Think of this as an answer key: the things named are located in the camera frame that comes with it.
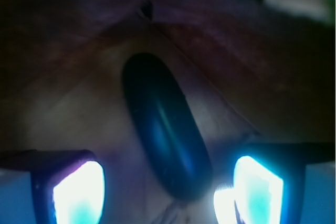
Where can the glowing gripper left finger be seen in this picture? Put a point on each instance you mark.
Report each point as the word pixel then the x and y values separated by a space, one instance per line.
pixel 51 187

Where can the dark green plastic pickle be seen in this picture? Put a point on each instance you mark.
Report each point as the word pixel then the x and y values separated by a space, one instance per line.
pixel 166 127

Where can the brown paper bag bin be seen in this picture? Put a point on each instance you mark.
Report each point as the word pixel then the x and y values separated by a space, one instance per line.
pixel 251 70

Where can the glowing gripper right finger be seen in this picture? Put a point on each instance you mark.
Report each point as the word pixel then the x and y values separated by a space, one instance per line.
pixel 279 183

